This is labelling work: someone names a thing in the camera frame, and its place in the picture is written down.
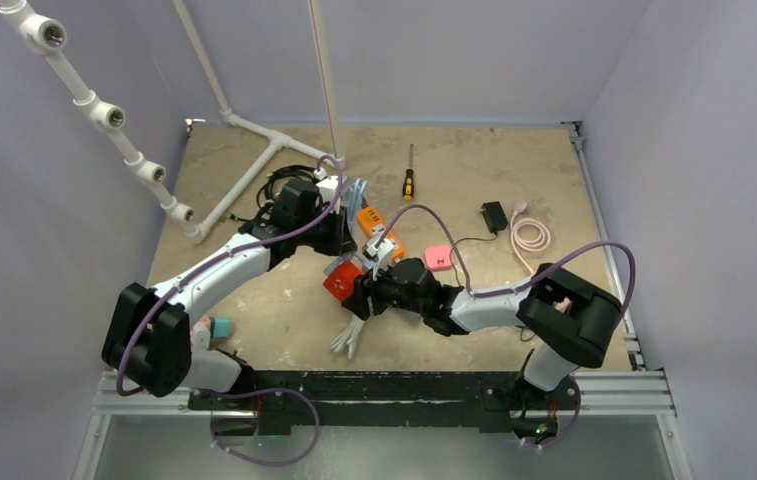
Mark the light blue cable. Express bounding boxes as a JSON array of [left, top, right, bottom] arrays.
[[344, 177, 369, 233]]

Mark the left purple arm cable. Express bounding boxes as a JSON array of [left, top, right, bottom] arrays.
[[116, 155, 346, 469]]

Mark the pink round disc charger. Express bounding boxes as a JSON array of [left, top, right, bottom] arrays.
[[553, 298, 573, 314]]

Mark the pink plug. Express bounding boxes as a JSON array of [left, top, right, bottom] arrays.
[[512, 200, 528, 215]]

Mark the orange power strip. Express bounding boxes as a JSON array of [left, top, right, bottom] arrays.
[[355, 206, 405, 262]]

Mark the pink square small box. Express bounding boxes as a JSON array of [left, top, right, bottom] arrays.
[[423, 244, 454, 272]]

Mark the pink cable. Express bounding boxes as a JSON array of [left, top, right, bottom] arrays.
[[509, 208, 553, 276]]

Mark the white PVC pipe frame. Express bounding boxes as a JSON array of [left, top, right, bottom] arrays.
[[0, 1, 335, 244]]

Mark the black power adapter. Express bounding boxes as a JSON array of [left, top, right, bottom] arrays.
[[481, 201, 509, 235]]

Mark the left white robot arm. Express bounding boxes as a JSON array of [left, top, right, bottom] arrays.
[[101, 176, 356, 409]]

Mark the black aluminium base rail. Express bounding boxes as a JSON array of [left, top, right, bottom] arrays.
[[94, 369, 677, 435]]

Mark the red cube socket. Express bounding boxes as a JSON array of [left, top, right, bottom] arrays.
[[322, 260, 363, 303]]

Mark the thin black wire tangle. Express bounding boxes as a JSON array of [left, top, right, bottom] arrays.
[[447, 228, 538, 343]]

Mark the yellow black screwdriver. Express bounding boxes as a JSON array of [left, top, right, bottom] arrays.
[[402, 144, 415, 202]]

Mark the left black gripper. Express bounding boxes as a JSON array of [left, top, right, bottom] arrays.
[[295, 202, 356, 256]]

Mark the coiled black cable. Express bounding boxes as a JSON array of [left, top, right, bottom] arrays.
[[228, 164, 326, 227]]

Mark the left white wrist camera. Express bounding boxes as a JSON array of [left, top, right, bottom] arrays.
[[316, 175, 345, 211]]

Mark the teal small block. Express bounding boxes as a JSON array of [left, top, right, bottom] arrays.
[[210, 317, 231, 340]]

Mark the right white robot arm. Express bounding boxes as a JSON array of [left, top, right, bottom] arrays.
[[328, 258, 624, 407]]

